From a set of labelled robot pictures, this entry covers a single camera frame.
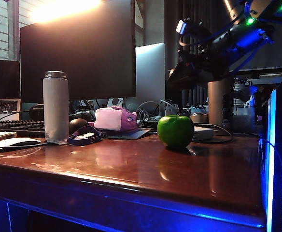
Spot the clear plastic container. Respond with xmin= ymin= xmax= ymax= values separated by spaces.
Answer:
xmin=232 ymin=107 xmax=255 ymax=132

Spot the pink plush pouch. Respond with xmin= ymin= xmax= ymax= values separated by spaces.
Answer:
xmin=93 ymin=106 xmax=139 ymax=132

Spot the white thermos bottle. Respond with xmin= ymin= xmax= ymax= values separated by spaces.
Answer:
xmin=42 ymin=71 xmax=70 ymax=144

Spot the black cable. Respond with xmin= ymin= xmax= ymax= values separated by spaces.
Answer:
xmin=191 ymin=124 xmax=234 ymax=145

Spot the black keyboard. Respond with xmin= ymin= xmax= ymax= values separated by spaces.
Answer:
xmin=0 ymin=120 xmax=46 ymax=139

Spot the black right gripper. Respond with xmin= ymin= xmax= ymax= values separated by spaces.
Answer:
xmin=179 ymin=43 xmax=231 ymax=84

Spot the purple lanyard strap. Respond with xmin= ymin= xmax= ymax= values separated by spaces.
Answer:
xmin=67 ymin=125 xmax=102 ymax=146

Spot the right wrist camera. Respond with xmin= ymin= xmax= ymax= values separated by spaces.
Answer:
xmin=175 ymin=18 xmax=212 ymax=46

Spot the blue lit computer case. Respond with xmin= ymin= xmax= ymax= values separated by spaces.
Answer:
xmin=258 ymin=74 xmax=282 ymax=232

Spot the dark grey pad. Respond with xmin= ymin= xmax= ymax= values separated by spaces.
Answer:
xmin=106 ymin=129 xmax=153 ymax=141

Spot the small copper tin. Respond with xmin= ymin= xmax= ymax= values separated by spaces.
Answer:
xmin=190 ymin=113 xmax=209 ymax=125

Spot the large black monitor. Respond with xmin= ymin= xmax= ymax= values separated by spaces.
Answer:
xmin=20 ymin=0 xmax=137 ymax=104

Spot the dark round speaker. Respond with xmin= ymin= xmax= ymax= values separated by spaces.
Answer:
xmin=28 ymin=104 xmax=45 ymax=121

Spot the green apple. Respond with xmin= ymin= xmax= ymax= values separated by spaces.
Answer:
xmin=157 ymin=115 xmax=195 ymax=149

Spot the white cable loop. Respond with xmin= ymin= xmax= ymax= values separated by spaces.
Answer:
xmin=136 ymin=101 xmax=160 ymax=122

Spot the white computer mouse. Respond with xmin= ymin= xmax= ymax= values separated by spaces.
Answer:
xmin=0 ymin=137 xmax=42 ymax=152

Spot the dark grey curtain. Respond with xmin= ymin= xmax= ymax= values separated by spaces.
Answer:
xmin=164 ymin=0 xmax=219 ymax=107

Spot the silver laptop lid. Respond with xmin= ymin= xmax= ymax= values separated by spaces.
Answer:
xmin=123 ymin=43 xmax=166 ymax=112

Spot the bronze thermos bottle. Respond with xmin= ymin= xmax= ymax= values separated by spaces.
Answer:
xmin=208 ymin=79 xmax=234 ymax=129

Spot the dark brown ball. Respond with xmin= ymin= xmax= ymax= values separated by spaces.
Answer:
xmin=68 ymin=118 xmax=90 ymax=135

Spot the silver open laptop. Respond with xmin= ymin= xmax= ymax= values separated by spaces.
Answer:
xmin=0 ymin=59 xmax=22 ymax=126

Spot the white power adapter box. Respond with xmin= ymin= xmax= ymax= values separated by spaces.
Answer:
xmin=193 ymin=126 xmax=214 ymax=142

